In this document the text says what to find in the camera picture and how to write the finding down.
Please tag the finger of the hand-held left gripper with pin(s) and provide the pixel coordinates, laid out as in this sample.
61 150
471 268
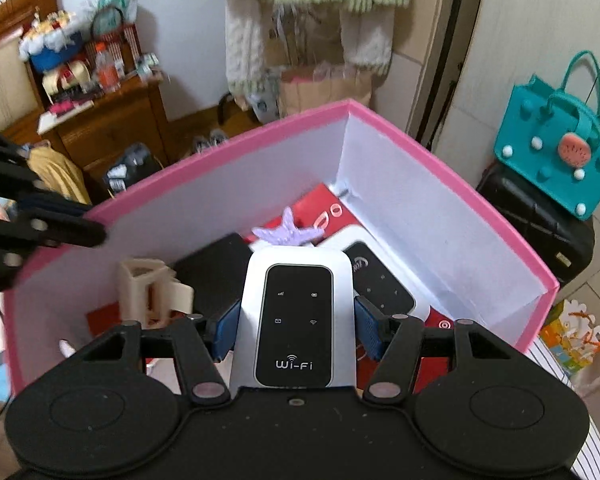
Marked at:
65 230
10 170

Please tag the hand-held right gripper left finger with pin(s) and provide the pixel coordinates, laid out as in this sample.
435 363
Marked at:
227 327

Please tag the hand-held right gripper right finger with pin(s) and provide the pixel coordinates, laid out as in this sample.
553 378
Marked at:
367 325

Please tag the white pocket router dotted screen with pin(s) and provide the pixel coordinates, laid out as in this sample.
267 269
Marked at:
379 280

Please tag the white pocket router lettered screen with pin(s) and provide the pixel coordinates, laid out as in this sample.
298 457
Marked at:
295 320

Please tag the beige hair clip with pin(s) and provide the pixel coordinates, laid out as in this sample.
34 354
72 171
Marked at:
140 285

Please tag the purple starfish clip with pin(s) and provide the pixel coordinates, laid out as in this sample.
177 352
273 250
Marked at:
287 232

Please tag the pink cardboard box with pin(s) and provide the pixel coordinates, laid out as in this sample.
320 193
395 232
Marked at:
404 185

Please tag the yellow cloth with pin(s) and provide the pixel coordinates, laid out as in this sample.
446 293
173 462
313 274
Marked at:
55 175

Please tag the white notebook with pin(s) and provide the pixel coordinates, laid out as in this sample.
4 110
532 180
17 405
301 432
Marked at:
60 115

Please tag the grey bag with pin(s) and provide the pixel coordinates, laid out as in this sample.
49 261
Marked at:
130 160

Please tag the wooden headboard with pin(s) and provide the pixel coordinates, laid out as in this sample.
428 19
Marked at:
10 60

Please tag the wooden nightstand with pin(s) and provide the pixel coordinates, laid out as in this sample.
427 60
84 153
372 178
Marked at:
115 130

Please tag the blue flower bucket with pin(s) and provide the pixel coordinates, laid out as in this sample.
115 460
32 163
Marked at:
55 55

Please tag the red patterned paper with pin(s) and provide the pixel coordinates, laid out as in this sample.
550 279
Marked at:
320 200

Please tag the orange drink bottle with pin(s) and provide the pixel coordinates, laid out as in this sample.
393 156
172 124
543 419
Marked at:
106 72

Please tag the grey sneaker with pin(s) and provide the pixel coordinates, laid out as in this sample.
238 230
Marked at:
219 137
201 146

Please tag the red striped basket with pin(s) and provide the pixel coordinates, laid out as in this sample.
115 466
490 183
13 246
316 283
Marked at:
125 45

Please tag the black suitcase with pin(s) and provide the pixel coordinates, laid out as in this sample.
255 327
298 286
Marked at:
529 225

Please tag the colourful gift bag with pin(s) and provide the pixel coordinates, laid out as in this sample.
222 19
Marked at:
574 340

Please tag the teal felt bag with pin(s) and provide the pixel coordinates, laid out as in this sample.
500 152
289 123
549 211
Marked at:
529 130

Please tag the beige tall cabinet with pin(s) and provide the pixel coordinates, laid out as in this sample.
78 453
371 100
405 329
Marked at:
419 35

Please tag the black clothes rack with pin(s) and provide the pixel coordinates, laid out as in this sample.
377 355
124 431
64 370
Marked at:
454 35

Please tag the beige wardrobe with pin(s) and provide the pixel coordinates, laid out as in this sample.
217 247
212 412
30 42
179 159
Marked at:
529 20

